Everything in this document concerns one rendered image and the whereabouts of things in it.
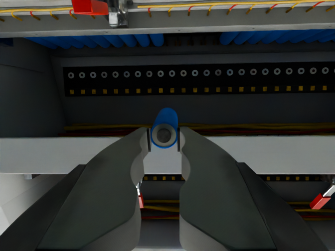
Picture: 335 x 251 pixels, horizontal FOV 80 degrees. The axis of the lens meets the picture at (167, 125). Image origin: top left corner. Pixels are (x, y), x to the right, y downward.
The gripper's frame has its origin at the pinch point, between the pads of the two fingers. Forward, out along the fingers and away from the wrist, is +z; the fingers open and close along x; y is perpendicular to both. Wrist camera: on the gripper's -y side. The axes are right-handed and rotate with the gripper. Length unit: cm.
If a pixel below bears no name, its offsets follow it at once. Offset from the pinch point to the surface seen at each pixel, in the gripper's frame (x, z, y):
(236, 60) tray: 11.7, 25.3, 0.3
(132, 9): -3.5, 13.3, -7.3
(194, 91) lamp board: 4.5, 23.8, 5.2
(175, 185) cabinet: 0.7, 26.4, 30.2
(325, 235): 29.6, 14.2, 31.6
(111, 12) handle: -4.5, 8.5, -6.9
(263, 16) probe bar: 10.4, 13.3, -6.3
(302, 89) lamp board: 23.3, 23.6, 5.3
